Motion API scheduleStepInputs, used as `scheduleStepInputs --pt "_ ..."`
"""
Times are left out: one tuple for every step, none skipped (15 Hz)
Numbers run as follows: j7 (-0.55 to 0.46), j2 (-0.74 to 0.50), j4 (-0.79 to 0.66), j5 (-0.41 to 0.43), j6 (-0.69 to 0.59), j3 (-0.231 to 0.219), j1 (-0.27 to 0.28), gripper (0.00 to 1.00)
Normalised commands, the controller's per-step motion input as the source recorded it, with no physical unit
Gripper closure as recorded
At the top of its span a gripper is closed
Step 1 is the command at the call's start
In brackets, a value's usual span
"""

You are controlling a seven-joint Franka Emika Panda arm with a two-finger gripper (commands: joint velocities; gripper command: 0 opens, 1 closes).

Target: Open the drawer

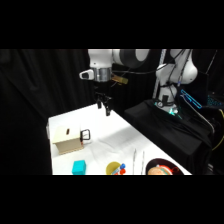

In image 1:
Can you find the light wooden box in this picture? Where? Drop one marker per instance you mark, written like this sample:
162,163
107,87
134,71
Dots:
66,138

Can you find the black round bowl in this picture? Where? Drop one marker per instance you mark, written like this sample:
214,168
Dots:
165,163

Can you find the small green light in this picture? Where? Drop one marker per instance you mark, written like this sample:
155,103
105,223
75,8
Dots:
173,112

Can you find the teal lit screen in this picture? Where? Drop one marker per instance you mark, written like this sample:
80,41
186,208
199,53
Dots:
216,100

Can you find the blue striped panel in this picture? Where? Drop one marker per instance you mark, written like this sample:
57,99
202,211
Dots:
191,99

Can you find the tan wrist mount piece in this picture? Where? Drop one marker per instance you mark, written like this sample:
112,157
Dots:
120,79

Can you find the thin metal rod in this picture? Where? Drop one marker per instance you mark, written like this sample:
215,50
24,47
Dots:
134,161
143,162

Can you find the toy burger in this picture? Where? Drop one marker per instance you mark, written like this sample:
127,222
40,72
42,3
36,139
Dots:
156,171

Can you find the black curtain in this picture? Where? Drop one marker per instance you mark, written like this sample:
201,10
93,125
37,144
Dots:
33,100

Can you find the teal block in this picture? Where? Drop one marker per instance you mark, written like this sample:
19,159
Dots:
79,167

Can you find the black cloth covered stand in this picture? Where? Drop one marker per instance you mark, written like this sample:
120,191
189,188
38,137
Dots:
166,133

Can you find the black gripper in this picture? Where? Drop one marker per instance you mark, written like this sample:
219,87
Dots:
101,96

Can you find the yellow round plate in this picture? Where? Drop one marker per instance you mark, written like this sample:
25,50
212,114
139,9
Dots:
111,168

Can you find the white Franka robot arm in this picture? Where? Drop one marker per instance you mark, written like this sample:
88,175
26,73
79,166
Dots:
103,60

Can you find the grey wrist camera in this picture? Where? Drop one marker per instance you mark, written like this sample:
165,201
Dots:
86,74

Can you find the blue capped marker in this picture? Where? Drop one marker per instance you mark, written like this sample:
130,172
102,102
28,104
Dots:
122,166

